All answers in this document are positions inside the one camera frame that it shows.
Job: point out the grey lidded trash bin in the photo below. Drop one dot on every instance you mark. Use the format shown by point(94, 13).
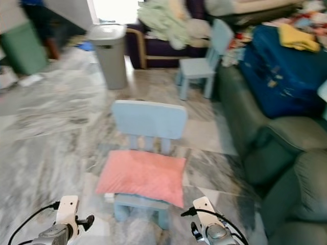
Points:
point(110, 61)

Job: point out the colourful clothes heap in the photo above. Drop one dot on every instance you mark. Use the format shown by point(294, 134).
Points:
point(309, 15)

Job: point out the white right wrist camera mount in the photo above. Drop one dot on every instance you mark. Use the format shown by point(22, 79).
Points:
point(205, 210)

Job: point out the light green blanket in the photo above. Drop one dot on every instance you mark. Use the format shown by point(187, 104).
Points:
point(161, 23)

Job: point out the blue suitcase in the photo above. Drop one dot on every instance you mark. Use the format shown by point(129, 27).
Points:
point(281, 76)

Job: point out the purple sofa with wooden trim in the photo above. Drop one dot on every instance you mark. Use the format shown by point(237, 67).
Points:
point(161, 53)

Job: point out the beige cushion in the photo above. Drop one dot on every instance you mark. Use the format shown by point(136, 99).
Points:
point(255, 6)

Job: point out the cream cloth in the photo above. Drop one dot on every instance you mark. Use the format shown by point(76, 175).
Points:
point(199, 29)

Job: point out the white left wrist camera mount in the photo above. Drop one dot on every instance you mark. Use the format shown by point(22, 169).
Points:
point(68, 209)

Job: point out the pink fluffy pillow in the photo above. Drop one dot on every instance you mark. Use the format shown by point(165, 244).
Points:
point(140, 176)

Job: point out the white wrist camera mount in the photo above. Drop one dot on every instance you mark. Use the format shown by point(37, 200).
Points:
point(68, 209)
point(205, 210)

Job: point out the green cabinet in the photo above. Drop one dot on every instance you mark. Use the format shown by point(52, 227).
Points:
point(25, 51)

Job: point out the light blue table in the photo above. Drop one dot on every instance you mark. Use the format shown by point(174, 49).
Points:
point(323, 99)

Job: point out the small blue item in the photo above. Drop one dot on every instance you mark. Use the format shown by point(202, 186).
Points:
point(86, 46)

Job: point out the person in dark clothes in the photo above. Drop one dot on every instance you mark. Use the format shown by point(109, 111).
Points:
point(38, 20)

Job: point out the yellow cloth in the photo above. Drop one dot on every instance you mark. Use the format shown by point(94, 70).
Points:
point(296, 38)

